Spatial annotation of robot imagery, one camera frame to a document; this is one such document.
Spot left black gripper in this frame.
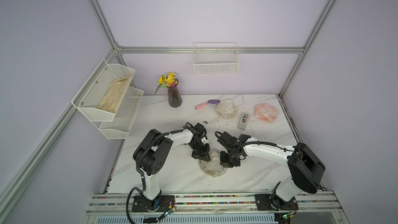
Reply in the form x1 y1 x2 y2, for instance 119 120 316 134
188 141 210 162

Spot clear bubble wrap sheet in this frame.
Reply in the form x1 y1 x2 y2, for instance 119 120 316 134
214 99 239 120
253 102 279 124

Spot dark yellow patterned plate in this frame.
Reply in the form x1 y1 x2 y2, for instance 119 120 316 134
200 159 226 177

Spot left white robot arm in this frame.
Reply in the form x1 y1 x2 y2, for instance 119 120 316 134
133 122 210 201

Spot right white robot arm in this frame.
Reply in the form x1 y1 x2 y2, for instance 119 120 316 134
215 131 325 203

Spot grey tape dispenser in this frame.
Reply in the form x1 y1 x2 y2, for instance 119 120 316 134
237 113 250 131

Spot pink purple scoop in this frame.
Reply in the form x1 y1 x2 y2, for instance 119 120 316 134
195 99 220 110

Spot dark glass vase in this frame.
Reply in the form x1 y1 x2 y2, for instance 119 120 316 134
167 86 182 108

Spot yellow flower bouquet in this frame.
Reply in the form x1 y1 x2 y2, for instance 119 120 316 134
154 72 179 95

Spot white mesh lower shelf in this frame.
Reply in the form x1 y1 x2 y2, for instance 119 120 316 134
99 87 144 140

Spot white mesh shelf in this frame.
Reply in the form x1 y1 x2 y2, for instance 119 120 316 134
99 87 144 140
72 60 135 122

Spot beige folded cloth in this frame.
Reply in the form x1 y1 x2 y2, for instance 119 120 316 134
97 75 132 114

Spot white mesh upper shelf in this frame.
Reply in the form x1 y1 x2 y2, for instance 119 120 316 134
72 60 135 122

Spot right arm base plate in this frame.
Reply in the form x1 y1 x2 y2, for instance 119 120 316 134
255 194 298 211

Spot left black corrugated cable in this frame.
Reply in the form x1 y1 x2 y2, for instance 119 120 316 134
125 122 197 224

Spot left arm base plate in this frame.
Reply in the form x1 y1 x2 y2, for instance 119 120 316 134
131 195 175 213

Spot white wire wall basket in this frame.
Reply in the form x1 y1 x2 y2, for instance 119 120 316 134
193 42 240 75

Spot aluminium mounting rail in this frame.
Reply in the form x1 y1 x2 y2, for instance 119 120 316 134
86 191 344 216

